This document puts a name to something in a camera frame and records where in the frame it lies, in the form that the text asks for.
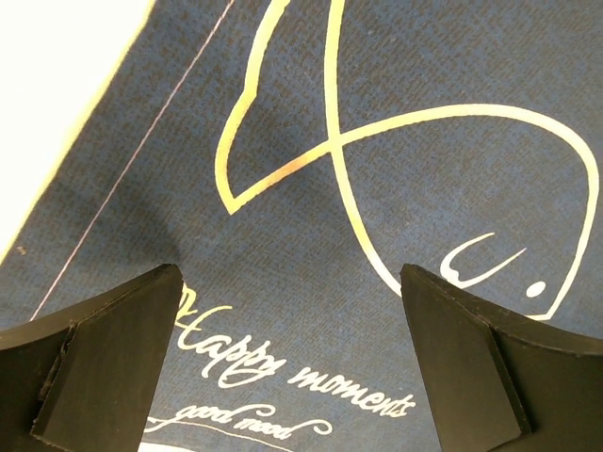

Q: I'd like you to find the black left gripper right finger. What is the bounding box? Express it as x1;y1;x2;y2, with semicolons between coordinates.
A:
400;264;602;451

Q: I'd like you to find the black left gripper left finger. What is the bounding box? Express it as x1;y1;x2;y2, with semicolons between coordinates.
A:
1;265;183;451

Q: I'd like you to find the blue cloth placemat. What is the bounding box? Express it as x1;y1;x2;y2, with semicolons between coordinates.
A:
1;1;602;451

